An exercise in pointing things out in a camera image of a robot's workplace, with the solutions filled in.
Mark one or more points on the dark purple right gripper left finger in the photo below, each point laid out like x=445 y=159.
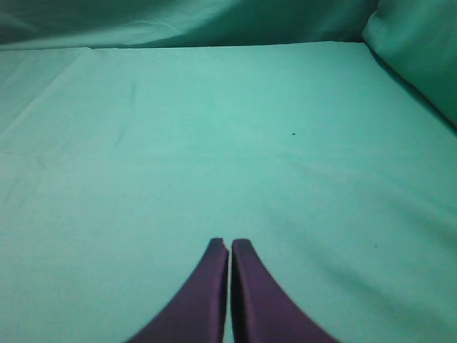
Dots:
x=197 y=312

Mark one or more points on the green table cloth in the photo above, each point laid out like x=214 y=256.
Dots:
x=119 y=165

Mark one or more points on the green backdrop cloth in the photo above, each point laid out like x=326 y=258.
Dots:
x=417 y=39

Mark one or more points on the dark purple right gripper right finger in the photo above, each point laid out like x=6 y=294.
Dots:
x=260 y=310

